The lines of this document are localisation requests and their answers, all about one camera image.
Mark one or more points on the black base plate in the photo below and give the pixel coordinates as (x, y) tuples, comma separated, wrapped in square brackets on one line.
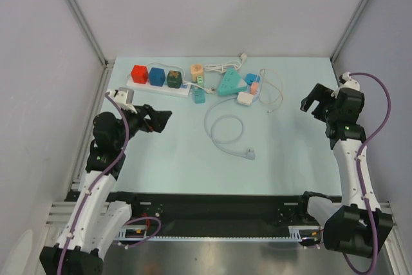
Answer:
[(218, 215)]

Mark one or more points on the teal small adapter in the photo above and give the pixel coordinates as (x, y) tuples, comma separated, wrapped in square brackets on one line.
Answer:
[(199, 96)]

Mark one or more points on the pink small plug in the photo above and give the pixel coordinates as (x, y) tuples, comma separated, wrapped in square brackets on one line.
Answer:
[(254, 88)]

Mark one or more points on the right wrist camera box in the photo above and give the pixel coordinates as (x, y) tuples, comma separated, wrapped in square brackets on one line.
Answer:
[(346, 81)]

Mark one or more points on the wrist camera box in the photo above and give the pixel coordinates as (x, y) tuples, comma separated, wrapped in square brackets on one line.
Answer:
[(346, 81), (123, 97)]

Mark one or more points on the light green small adapter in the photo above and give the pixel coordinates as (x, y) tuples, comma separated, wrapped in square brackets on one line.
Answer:
[(200, 82)]

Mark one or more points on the blue square adapter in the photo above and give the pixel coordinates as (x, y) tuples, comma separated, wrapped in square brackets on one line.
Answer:
[(251, 77)]

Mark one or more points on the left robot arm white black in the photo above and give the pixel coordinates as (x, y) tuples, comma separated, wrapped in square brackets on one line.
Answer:
[(88, 234)]

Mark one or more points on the white square adapter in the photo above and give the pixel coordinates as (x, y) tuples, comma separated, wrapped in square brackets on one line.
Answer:
[(245, 98)]

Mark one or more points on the blue cube adapter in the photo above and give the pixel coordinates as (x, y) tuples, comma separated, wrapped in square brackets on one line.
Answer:
[(157, 77)]

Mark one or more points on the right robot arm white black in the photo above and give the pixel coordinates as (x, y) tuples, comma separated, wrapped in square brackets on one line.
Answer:
[(358, 227)]

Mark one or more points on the aluminium frame rail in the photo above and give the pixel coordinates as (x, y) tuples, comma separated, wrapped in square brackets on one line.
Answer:
[(85, 28)]

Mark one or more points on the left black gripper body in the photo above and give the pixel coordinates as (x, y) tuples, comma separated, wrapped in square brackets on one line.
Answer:
[(135, 122)]

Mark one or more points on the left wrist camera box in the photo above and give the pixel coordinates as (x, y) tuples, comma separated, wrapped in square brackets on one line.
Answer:
[(123, 97)]

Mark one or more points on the teal triangular power strip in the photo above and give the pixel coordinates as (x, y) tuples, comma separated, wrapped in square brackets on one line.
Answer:
[(231, 83)]

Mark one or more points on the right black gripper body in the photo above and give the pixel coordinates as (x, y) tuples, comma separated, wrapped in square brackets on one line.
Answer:
[(324, 104)]

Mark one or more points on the red cube adapter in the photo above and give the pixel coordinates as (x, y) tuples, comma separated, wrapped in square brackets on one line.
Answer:
[(139, 74)]

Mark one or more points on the orange cube adapter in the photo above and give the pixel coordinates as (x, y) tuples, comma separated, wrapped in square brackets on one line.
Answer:
[(196, 70)]

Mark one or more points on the round light blue socket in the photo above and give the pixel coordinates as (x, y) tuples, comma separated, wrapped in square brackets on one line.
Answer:
[(225, 130)]

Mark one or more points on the white power strip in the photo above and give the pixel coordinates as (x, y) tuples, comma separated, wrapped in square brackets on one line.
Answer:
[(182, 92)]

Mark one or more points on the dark green cube adapter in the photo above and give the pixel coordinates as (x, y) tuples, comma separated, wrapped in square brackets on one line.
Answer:
[(174, 79)]

